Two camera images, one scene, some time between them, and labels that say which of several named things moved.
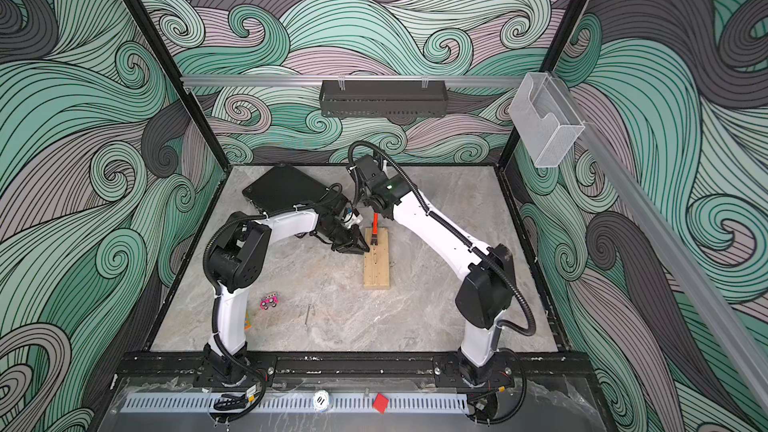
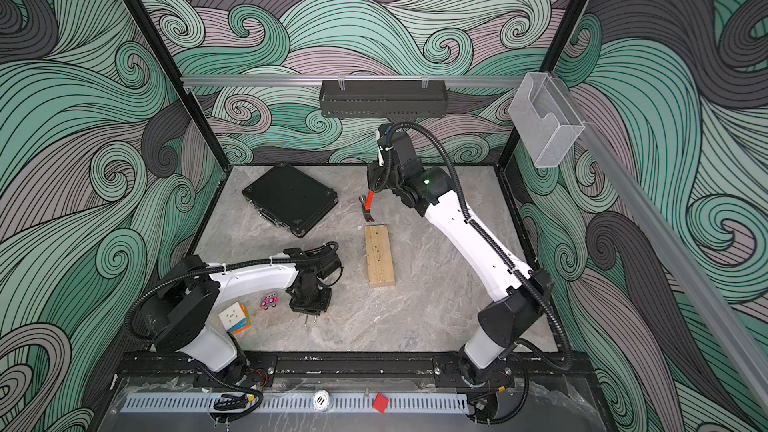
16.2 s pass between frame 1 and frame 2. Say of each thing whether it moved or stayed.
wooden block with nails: stayed
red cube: stayed
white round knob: stayed
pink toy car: stayed
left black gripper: moved
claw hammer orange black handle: moved
